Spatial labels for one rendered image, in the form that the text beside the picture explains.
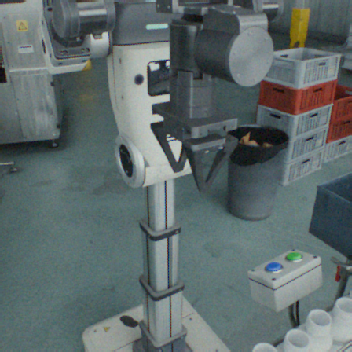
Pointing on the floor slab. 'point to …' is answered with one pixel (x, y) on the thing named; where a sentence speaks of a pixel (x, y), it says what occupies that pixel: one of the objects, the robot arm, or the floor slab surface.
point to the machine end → (27, 77)
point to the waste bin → (254, 171)
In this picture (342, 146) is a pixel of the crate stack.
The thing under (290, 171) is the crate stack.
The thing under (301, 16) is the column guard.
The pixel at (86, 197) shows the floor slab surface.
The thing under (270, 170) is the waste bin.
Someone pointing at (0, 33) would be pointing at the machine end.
